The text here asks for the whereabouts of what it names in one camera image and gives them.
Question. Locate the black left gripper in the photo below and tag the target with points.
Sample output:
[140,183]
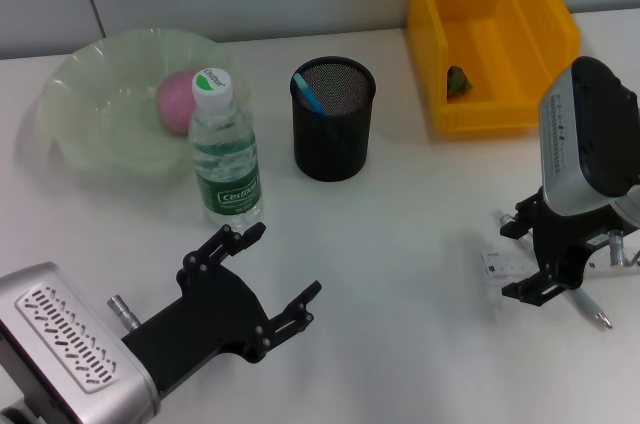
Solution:
[210,314]

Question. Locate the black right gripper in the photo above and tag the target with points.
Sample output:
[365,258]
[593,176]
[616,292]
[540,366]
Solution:
[565,239]

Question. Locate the clear plastic ruler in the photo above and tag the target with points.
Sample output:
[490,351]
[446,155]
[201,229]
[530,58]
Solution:
[505,266]

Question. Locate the grey ballpoint pen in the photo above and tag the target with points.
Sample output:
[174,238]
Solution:
[592,306]

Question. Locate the clear green-label water bottle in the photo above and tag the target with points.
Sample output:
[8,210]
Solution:
[227,179]

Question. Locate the green plastic scrap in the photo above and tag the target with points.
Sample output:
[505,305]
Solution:
[459,83]

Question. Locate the blue capped scissors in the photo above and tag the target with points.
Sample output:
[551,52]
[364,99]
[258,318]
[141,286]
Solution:
[310,94]

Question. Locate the pink peach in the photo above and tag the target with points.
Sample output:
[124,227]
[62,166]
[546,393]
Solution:
[175,101]

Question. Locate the black mesh pen cup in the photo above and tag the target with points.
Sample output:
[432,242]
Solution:
[340,154]

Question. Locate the translucent green fruit plate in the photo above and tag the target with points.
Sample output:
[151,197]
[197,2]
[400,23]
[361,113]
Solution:
[110,114]

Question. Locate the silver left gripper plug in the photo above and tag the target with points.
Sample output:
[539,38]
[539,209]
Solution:
[122,311]

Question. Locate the yellow plastic bin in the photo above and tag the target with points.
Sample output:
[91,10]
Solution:
[500,69]

